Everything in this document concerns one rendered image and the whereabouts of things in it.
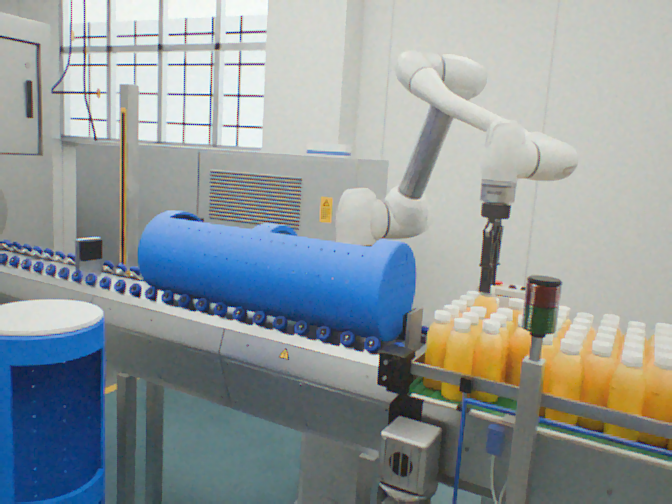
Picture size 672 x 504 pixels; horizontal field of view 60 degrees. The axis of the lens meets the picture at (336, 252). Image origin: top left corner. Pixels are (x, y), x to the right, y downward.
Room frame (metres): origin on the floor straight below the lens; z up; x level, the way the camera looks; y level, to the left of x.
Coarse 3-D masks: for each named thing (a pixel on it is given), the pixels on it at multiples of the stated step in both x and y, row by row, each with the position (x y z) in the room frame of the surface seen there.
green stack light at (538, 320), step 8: (528, 312) 1.05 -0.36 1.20; (536, 312) 1.04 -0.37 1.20; (544, 312) 1.03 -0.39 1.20; (552, 312) 1.03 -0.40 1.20; (528, 320) 1.05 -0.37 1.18; (536, 320) 1.04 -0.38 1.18; (544, 320) 1.03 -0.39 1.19; (552, 320) 1.03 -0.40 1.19; (528, 328) 1.04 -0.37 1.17; (536, 328) 1.03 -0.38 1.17; (544, 328) 1.03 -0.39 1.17; (552, 328) 1.03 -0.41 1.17
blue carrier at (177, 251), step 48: (144, 240) 1.87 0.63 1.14; (192, 240) 1.79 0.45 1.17; (240, 240) 1.72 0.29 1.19; (288, 240) 1.66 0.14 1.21; (384, 240) 1.60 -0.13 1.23; (192, 288) 1.79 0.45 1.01; (240, 288) 1.68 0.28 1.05; (288, 288) 1.59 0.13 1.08; (336, 288) 1.52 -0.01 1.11; (384, 288) 1.49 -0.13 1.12; (384, 336) 1.52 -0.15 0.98
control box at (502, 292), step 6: (498, 288) 1.69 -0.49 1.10; (504, 288) 1.70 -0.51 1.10; (510, 288) 1.69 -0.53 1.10; (516, 288) 1.69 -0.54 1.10; (498, 294) 1.69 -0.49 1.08; (504, 294) 1.68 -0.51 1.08; (510, 294) 1.67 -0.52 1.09; (516, 294) 1.67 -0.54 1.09; (522, 294) 1.66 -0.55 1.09; (504, 300) 1.68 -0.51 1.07; (504, 306) 1.68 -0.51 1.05
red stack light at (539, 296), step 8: (528, 288) 1.05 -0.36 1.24; (536, 288) 1.04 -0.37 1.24; (544, 288) 1.03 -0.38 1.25; (552, 288) 1.03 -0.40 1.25; (560, 288) 1.04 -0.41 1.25; (528, 296) 1.05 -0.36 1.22; (536, 296) 1.04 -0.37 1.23; (544, 296) 1.03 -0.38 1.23; (552, 296) 1.03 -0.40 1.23; (560, 296) 1.05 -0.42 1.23; (528, 304) 1.05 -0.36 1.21; (536, 304) 1.04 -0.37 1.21; (544, 304) 1.03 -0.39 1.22; (552, 304) 1.03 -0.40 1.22
